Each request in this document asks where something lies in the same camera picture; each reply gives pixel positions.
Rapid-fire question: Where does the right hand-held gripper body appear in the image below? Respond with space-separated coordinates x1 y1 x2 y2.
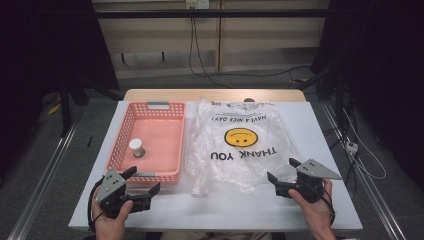
275 158 343 204

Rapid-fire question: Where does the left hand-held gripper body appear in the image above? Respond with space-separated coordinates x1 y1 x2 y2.
94 168 153 220

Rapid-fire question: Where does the small jar with white lid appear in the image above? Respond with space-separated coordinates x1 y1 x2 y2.
128 138 147 159

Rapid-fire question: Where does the clear plastic bag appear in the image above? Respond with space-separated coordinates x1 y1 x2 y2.
183 96 302 198

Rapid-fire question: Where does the pink plastic basket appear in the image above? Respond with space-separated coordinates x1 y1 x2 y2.
105 101 187 185

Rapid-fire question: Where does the person's left hand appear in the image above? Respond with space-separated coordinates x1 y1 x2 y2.
91 186 135 232

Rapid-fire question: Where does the person's right hand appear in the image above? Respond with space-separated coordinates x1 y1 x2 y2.
287 179 336 232

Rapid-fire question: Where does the white power strip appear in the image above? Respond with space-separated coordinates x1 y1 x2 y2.
345 141 360 155

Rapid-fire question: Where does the white table mat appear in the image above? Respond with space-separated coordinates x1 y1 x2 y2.
67 99 364 233

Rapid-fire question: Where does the black stand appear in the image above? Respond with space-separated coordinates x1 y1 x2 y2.
57 75 123 138

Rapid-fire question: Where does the wooden table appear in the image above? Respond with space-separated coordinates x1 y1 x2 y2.
123 88 307 103

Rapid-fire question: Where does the black curtain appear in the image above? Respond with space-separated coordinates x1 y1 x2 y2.
310 0 424 183
0 0 120 181

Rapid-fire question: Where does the black horizontal bar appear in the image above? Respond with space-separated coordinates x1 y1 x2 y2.
94 8 330 20

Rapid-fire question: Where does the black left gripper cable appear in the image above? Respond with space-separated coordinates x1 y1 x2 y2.
87 176 108 233

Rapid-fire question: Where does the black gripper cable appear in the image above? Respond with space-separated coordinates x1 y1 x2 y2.
87 176 108 233
320 188 336 226

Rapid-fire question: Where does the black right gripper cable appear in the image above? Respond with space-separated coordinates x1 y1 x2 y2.
320 188 336 226

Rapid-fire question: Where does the metal floor rail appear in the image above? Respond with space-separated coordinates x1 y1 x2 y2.
6 122 80 240
320 101 408 240

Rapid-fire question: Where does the white floor cable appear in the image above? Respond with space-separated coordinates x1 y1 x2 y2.
342 109 388 181

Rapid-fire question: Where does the black hanging wall cable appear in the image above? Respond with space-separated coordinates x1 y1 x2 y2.
188 16 312 88

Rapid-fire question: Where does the white wall outlet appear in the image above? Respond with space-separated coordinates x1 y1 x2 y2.
185 0 211 10

